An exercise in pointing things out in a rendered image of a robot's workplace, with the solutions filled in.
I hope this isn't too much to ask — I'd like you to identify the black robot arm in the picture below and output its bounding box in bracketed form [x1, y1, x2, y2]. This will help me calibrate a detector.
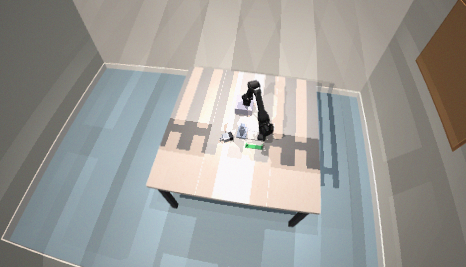
[241, 80, 274, 136]

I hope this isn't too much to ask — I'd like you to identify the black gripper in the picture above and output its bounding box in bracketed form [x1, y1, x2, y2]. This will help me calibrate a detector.
[257, 127, 266, 141]

